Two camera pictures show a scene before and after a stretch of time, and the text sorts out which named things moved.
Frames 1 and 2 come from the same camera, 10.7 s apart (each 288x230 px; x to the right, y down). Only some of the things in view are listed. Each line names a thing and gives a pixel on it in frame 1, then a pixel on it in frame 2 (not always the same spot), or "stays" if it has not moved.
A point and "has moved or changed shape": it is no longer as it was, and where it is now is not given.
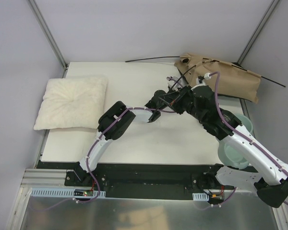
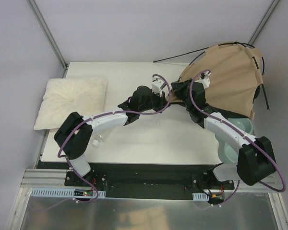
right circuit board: [207, 196] stays
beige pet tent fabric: [233, 80] has moved or changed shape
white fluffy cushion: [73, 103] stays
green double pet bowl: [228, 154] stays
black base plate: [148, 181] stays
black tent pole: [179, 56] to [209, 48]
